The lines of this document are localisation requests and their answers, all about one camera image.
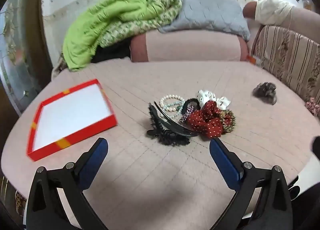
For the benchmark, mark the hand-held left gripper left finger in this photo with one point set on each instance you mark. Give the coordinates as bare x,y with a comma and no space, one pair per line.
96,159

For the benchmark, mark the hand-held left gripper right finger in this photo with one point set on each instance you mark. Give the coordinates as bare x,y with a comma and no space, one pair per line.
225,162

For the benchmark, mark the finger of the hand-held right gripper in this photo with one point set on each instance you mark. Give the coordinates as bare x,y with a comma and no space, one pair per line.
316,146

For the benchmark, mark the leopard print scrunchie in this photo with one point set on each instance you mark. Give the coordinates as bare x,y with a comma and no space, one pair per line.
228,119

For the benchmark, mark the red polka dot scrunchie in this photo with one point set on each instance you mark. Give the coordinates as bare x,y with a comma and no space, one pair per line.
202,119

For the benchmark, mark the red cardboard box white inside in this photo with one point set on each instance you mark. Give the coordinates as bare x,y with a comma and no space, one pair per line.
72,112

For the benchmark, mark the black curved banana hair clip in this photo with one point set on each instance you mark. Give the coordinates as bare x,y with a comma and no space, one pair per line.
175,126

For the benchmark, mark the white printed scrunchie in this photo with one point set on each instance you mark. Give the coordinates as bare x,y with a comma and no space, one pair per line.
203,96

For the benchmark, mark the black hair claw clip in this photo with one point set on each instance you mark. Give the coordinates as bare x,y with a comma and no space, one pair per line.
156,122

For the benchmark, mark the grey black sheer scrunchie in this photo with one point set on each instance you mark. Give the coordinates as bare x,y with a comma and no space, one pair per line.
266,93

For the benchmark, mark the red white checkered cloth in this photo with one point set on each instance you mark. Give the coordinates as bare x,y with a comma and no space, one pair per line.
313,106

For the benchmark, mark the striped floral sofa cushion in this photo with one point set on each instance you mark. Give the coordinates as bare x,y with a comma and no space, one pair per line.
292,57

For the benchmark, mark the orange tag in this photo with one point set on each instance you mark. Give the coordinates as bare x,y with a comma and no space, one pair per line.
252,59

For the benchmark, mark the black cloth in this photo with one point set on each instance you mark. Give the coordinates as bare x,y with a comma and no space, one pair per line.
112,53

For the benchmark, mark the pink bolster cushion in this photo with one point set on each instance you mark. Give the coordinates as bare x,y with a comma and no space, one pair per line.
190,47

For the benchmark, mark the wooden door with glass panel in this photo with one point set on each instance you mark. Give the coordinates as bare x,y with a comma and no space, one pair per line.
22,57

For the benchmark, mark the bright green blanket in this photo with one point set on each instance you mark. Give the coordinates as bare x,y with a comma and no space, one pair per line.
90,27

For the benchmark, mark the white cloth cover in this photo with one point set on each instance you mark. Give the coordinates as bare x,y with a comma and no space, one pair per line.
272,10

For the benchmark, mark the green white patterned quilt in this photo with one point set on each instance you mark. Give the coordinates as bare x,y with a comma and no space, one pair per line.
150,19

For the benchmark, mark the grey quilted blanket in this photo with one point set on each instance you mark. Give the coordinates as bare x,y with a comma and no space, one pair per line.
207,12

